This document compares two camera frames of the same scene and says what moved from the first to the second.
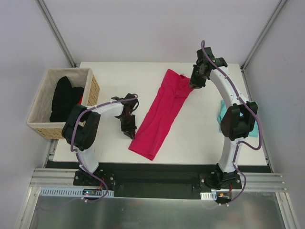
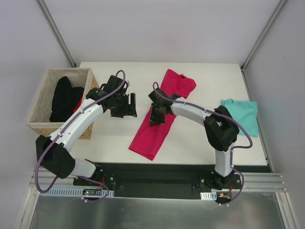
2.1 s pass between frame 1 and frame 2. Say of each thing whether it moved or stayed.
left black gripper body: moved
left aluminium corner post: stayed
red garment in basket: stayed
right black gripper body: moved
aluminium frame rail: stayed
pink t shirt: stayed
